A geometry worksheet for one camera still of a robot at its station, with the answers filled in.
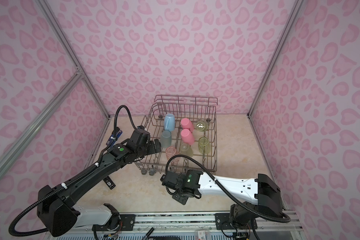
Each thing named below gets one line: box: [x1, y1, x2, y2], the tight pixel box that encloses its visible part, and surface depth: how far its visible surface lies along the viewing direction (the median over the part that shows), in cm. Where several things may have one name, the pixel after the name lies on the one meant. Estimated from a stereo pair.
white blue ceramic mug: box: [164, 113, 176, 132], surface depth 100 cm
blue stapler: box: [106, 126, 123, 148], surface depth 106 cm
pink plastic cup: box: [180, 117, 194, 133], surface depth 100 cm
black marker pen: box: [142, 227, 155, 240], surface depth 71 cm
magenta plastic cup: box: [180, 128, 195, 146], surface depth 94 cm
